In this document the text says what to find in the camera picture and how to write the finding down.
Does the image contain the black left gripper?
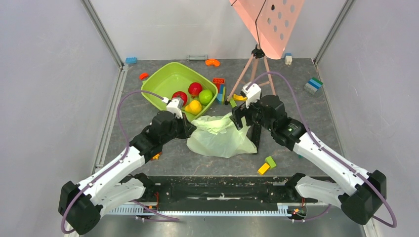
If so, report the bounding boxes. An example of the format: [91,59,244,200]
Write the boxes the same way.
[161,112,197,144]

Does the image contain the pale green plastic bag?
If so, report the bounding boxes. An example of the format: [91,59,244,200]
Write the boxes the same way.
[186,113,257,158]

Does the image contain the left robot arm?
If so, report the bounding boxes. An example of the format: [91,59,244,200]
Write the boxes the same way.
[58,111,197,235]

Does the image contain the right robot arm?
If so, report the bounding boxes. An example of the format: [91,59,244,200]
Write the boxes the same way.
[231,95,388,225]

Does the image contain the red fake tomato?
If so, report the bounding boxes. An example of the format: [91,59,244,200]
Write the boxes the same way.
[171,91,188,107]

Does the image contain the green fake apple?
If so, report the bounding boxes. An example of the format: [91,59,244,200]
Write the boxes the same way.
[198,89,213,106]

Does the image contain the red fake pomegranate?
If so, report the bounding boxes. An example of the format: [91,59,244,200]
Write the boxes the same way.
[188,82,203,98]

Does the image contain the light green wooden block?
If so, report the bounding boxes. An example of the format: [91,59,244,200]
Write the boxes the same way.
[265,156,277,169]

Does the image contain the yellow wooden block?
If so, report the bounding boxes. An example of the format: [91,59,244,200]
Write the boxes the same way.
[257,163,270,175]

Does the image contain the long green block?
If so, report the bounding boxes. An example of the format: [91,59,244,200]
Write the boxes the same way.
[229,98,237,108]

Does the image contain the orange small toy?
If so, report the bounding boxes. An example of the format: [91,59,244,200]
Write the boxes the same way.
[150,152,163,160]

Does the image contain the yellow arch block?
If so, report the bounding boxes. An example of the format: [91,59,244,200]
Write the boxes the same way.
[233,94,248,101]

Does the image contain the blue green toy block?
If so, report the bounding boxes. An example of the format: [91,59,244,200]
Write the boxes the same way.
[216,84,226,104]

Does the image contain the green plastic basin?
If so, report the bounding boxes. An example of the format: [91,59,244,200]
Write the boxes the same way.
[141,62,218,121]

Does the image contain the red toy brick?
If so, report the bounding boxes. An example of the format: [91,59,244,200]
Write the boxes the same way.
[212,78,225,93]

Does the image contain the red round block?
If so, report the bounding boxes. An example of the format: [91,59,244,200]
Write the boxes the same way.
[139,73,149,81]

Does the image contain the orange arch block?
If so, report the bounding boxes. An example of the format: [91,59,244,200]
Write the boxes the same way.
[205,59,220,67]

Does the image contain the stacked grey blue green bricks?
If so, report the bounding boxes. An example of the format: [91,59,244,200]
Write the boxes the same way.
[304,77,323,95]

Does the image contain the pink tripod stand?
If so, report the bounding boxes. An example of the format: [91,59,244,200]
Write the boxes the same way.
[224,44,270,105]

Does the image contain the white blue small block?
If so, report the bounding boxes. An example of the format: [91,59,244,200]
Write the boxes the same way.
[284,53,293,65]

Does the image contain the blue toy brick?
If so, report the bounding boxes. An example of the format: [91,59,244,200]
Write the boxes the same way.
[125,57,138,65]

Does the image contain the pink perforated board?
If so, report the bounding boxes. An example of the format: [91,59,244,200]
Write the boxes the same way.
[229,0,305,60]

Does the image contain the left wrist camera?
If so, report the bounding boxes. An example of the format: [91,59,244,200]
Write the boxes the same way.
[166,97,184,119]

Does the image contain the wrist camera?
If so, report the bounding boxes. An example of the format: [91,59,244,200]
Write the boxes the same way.
[166,97,184,119]
[241,82,261,109]

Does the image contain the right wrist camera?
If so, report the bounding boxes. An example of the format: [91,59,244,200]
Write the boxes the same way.
[241,82,261,109]

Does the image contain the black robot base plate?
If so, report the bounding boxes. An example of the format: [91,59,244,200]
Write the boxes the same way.
[136,173,302,212]

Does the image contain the grey metal handle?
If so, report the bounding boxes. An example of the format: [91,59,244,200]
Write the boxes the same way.
[186,55,209,62]

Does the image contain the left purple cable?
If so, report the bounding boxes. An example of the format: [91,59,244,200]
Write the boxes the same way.
[61,90,180,235]

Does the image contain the purple cable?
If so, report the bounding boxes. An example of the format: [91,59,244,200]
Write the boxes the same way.
[61,90,180,235]
[245,71,398,229]

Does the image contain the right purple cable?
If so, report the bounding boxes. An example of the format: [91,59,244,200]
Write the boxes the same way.
[245,71,398,229]

